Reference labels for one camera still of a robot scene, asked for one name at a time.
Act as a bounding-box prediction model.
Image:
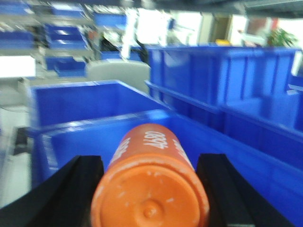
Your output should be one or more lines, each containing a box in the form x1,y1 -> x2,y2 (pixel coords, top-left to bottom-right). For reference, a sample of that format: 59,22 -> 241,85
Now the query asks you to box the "blue bin front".
32,109 -> 303,227

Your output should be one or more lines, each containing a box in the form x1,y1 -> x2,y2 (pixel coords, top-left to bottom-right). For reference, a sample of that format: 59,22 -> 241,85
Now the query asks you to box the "green potted plant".
267,28 -> 298,47

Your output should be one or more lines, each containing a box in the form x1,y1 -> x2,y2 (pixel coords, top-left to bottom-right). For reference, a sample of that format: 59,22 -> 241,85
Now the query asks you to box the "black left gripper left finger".
0,156 -> 104,227

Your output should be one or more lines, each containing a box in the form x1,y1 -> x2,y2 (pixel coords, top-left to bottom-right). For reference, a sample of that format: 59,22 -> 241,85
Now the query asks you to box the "large blue crate right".
146,46 -> 303,149

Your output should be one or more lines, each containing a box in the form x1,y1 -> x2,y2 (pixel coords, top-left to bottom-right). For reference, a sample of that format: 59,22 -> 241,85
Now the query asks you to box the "blue bin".
32,109 -> 303,227
28,80 -> 168,129

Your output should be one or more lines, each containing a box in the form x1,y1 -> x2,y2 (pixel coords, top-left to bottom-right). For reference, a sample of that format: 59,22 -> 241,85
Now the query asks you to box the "blue bin behind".
28,80 -> 168,129

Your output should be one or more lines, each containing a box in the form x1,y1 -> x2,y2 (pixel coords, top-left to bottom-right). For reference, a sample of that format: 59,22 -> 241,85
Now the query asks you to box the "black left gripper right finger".
196,153 -> 293,227

